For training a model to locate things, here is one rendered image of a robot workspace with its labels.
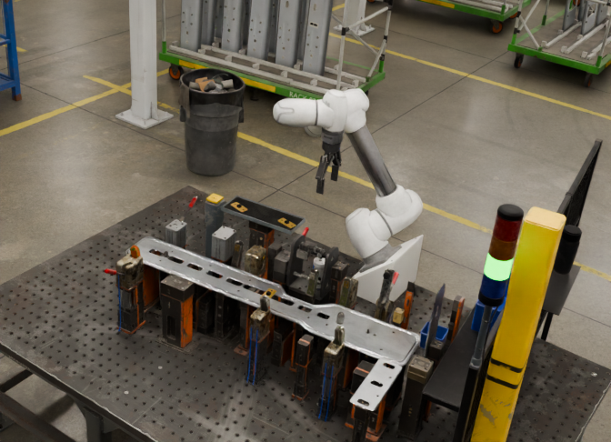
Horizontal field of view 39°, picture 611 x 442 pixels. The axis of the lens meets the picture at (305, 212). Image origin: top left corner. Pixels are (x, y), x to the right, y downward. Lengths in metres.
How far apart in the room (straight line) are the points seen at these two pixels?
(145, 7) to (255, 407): 4.31
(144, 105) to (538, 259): 5.40
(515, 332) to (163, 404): 1.58
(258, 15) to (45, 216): 2.99
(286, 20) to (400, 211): 4.03
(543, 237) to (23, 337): 2.40
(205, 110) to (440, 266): 2.05
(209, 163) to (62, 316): 2.81
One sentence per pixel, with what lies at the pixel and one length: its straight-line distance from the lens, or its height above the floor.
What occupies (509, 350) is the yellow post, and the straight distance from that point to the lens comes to 2.67.
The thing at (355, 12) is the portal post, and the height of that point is 0.23.
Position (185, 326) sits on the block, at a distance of 3.78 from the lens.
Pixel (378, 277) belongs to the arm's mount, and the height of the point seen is 0.85.
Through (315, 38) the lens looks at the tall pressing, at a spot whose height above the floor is 0.64.
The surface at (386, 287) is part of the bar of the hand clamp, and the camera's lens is 3.57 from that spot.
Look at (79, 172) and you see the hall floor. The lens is 6.75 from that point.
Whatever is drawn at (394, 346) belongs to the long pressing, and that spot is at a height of 1.00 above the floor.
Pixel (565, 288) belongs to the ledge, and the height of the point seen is 1.43.
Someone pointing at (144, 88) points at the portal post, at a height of 0.31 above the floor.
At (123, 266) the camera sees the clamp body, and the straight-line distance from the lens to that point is 3.76.
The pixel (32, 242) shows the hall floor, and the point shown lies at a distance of 5.93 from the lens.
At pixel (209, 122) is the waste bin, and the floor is 0.47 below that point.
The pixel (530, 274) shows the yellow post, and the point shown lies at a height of 1.84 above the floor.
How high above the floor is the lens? 3.16
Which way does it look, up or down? 30 degrees down
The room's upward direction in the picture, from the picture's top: 5 degrees clockwise
